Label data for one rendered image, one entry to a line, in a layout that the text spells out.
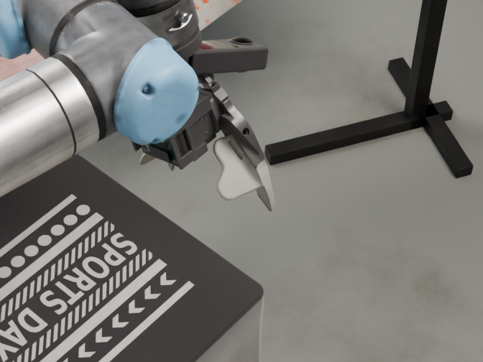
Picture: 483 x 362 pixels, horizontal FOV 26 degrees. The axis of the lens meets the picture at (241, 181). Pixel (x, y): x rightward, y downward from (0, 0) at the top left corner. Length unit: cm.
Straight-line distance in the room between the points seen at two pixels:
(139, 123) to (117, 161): 238
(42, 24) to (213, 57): 22
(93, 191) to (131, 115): 106
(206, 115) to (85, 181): 85
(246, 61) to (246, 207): 198
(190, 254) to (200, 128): 73
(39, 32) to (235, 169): 27
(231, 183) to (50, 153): 29
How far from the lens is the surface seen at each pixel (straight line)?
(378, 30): 360
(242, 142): 103
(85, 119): 79
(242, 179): 104
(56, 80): 79
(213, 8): 125
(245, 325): 171
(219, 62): 103
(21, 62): 148
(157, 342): 165
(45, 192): 185
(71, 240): 178
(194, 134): 102
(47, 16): 86
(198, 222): 300
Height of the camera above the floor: 234
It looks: 49 degrees down
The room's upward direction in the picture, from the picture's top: straight up
